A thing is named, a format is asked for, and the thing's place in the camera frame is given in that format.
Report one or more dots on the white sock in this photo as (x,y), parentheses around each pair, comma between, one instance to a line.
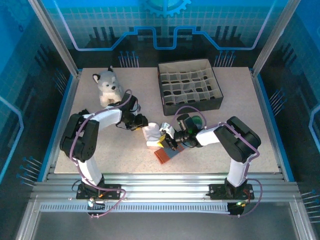
(152,135)

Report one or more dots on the grey sock green toe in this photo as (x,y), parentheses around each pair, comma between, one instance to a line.
(163,156)

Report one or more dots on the dark fabric storage organizer box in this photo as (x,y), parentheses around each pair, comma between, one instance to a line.
(190,106)

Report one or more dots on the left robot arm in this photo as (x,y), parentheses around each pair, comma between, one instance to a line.
(85,140)

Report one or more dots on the husky plush toy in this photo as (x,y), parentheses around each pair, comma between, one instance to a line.
(108,86)

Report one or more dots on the blue printed backdrop panel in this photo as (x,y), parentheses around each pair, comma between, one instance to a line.
(100,15)

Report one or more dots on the aluminium frame rail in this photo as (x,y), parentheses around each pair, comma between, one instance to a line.
(162,185)

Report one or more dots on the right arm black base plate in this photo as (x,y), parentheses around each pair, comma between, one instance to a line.
(217,192)

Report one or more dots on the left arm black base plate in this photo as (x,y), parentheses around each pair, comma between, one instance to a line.
(113,191)

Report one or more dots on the aluminium frame post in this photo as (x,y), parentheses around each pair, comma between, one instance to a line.
(274,37)
(56,37)

